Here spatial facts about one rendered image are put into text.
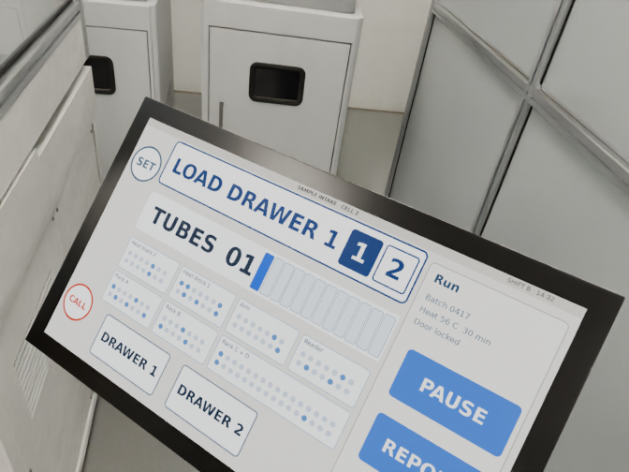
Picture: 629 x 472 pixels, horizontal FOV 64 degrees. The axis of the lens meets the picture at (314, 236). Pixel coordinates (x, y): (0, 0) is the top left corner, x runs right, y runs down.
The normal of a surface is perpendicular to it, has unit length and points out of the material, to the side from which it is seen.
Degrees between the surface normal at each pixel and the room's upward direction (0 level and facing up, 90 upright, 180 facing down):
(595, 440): 90
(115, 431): 0
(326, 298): 50
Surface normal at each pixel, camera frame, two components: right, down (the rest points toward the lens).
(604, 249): -0.99, -0.06
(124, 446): 0.13, -0.80
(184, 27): 0.07, 0.60
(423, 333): -0.33, -0.18
